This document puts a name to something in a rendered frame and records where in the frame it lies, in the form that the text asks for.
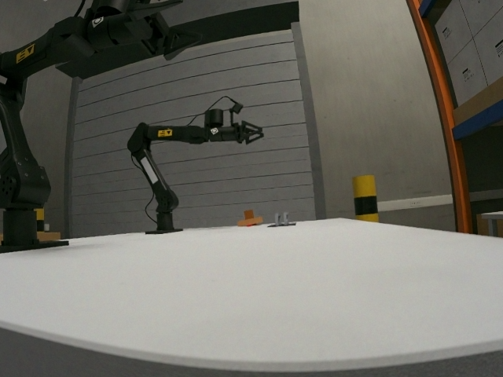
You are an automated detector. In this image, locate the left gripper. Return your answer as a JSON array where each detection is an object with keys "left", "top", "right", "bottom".
[{"left": 222, "top": 103, "right": 263, "bottom": 145}]

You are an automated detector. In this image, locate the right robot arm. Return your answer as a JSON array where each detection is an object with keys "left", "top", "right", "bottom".
[{"left": 0, "top": 0, "right": 130, "bottom": 254}]

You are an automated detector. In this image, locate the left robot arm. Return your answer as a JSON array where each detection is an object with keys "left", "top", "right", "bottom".
[{"left": 127, "top": 108, "right": 223, "bottom": 235}]

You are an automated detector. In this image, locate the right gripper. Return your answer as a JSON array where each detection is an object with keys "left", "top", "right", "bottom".
[{"left": 108, "top": 0, "right": 203, "bottom": 60}]

